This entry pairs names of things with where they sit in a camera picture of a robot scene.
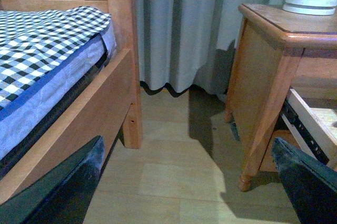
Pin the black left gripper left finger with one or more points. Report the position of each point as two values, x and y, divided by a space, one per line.
63 195

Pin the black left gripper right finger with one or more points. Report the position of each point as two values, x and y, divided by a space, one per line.
309 184

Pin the wooden drawer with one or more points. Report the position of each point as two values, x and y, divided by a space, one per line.
310 115

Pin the blue mattress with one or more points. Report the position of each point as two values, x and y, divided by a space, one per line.
20 117

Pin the wooden nightstand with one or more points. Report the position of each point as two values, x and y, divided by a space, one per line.
276 51

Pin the black white checkered bedsheet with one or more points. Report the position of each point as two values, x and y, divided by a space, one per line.
34 43

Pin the light grey curtain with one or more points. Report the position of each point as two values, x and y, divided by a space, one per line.
189 42

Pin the wooden bed frame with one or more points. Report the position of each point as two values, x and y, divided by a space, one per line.
111 102

